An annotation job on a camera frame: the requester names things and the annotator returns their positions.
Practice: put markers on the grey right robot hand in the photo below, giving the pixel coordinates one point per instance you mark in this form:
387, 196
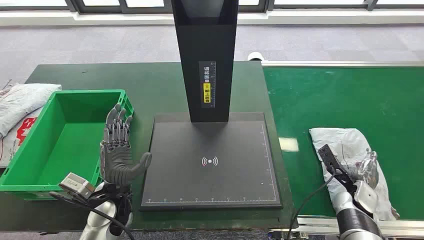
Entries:
367, 169

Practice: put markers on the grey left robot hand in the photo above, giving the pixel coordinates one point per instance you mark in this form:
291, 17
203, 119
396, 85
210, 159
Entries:
116, 162

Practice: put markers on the plain grey parcel bag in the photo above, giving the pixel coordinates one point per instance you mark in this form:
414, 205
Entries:
344, 142

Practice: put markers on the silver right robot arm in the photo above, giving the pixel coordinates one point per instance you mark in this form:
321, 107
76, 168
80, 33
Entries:
357, 222

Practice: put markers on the green conveyor belt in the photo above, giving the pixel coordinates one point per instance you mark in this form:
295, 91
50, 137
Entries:
331, 99

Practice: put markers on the black inbound scanner machine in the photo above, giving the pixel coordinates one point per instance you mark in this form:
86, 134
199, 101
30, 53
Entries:
212, 182

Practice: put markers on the crumpled grey parcel bag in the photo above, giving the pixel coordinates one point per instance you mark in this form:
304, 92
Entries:
23, 99

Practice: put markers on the white round conveyor end cap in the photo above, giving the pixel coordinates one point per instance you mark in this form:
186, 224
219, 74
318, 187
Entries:
255, 56

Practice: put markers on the green plastic crate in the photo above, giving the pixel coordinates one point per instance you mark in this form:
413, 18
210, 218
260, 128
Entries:
66, 142

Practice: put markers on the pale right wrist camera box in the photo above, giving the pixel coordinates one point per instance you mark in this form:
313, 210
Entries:
331, 162

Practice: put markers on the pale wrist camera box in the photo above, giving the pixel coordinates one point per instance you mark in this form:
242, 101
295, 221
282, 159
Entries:
76, 184
331, 162

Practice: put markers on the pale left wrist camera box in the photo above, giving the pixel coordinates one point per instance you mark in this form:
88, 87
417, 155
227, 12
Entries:
76, 184

